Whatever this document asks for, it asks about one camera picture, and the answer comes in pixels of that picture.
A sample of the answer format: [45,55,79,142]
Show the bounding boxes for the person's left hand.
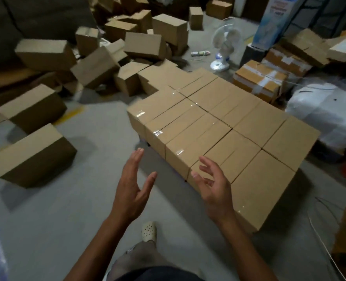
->
[110,148,158,224]

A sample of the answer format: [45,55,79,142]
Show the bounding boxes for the person's right hand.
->
[191,156,235,226]

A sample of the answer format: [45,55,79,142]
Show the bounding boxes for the person's right forearm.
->
[216,214,279,281]

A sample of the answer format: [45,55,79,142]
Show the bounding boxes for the person's left forearm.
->
[64,214,130,281]

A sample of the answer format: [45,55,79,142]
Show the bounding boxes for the white perforated clog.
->
[141,221,157,243]

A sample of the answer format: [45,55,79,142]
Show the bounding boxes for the block of taped cardboard boxes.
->
[127,67,321,233]

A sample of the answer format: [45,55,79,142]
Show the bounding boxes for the grey trouser leg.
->
[107,240,203,281]

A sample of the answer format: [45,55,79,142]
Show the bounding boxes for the dark shirt hem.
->
[117,266,206,281]

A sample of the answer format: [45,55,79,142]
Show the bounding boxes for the white-taped cardboard parcel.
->
[232,60,288,104]
[262,47,313,77]

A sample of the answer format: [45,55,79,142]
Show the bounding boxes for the plain brown carton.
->
[0,84,67,134]
[0,123,77,189]

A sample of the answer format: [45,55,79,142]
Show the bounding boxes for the white desk fan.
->
[210,17,244,72]

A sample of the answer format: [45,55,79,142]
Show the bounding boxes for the pile of loose cardboard boxes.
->
[14,0,234,97]

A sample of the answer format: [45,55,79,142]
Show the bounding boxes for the white plastic sack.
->
[285,76,346,151]

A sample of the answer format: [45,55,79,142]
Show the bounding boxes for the flattened cardboard sheets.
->
[279,28,346,69]

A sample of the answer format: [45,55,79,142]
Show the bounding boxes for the blue and white tall carton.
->
[251,0,308,51]

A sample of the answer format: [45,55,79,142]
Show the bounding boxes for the dark metal rack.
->
[284,0,346,39]

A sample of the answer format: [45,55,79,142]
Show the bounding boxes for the thin white cable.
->
[307,197,346,281]

